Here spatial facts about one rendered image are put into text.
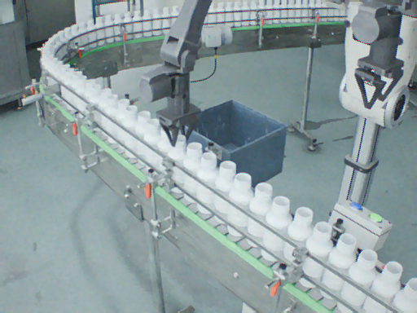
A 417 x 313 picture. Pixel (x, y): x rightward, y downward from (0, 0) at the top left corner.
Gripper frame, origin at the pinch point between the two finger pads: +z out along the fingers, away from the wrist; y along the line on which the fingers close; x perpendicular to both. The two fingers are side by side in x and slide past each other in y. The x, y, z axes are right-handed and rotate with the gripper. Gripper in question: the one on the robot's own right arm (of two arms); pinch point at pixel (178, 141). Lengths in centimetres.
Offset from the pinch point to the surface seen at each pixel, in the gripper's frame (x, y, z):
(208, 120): -41, -46, 26
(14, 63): -304, -37, 67
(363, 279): 61, 2, 3
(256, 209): 30.1, 1.8, 3.2
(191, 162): 7.0, 1.3, 2.6
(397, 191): 0, -194, 114
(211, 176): 14.2, 1.1, 3.2
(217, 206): 17.9, 2.0, 9.9
